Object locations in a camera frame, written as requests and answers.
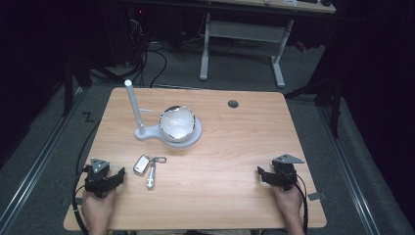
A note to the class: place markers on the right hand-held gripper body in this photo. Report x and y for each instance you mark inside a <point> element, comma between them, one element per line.
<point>284,169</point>

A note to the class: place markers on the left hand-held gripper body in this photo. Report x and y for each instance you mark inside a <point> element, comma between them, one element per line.
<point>98,176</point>

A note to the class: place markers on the person's right hand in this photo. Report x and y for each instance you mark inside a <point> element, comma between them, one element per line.
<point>288,202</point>

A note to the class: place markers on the person's left hand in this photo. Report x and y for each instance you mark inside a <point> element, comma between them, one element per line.
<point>97,209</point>

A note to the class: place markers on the silver key fob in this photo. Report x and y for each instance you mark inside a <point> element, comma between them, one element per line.
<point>141,164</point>

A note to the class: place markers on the grey tape piece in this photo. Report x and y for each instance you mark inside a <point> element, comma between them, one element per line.
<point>317,196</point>

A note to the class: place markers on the white stand with pole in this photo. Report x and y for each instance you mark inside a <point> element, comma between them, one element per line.
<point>147,133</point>

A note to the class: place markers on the silver metal bowl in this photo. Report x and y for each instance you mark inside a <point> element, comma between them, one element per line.
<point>177,124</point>

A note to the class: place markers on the black metal stand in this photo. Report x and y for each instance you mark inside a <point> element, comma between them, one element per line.
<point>68,84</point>
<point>336,107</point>

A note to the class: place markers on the white-framed background desk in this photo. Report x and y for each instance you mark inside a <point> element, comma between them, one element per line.
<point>244,31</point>

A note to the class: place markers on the metal floor rail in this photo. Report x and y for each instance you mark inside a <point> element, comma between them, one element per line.
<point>39,163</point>
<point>349,169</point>

